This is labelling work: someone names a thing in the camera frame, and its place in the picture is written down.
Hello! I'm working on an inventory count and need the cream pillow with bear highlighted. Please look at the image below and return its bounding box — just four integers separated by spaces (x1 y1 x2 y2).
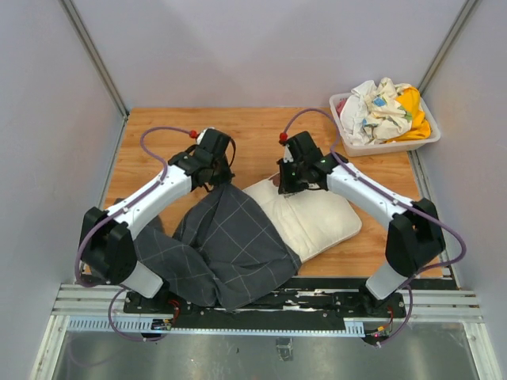
244 178 362 263

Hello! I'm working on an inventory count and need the dark grey checked pillowcase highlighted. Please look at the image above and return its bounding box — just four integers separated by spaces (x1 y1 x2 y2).
134 184 301 311

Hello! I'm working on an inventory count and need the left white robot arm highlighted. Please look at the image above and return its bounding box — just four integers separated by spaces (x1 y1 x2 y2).
74 127 236 314

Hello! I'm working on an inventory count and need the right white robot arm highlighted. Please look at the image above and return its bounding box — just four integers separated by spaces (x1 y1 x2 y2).
277 131 446 317

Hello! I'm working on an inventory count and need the white plastic basket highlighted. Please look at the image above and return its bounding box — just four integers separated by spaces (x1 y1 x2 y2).
329 91 442 158

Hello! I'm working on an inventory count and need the crumpled patterned white cloth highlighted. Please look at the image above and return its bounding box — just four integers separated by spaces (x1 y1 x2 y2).
340 78 412 146

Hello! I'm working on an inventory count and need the yellow cloth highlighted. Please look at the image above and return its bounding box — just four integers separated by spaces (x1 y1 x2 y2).
388 86 432 143

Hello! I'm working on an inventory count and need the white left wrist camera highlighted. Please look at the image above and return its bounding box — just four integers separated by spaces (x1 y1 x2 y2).
196 127 214 144

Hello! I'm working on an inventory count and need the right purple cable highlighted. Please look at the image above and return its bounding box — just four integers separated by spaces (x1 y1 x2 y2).
280 107 467 286

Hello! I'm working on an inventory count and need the purple cable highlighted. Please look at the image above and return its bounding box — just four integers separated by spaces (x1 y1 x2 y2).
280 107 467 286
74 126 199 342

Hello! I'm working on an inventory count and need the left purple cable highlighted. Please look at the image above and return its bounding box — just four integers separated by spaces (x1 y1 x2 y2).
74 126 199 342

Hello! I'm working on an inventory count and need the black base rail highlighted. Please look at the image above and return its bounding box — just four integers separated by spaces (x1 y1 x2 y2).
123 278 406 331

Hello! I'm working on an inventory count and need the white slotted cable duct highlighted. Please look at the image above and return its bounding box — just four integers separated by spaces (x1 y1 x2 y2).
67 318 365 337

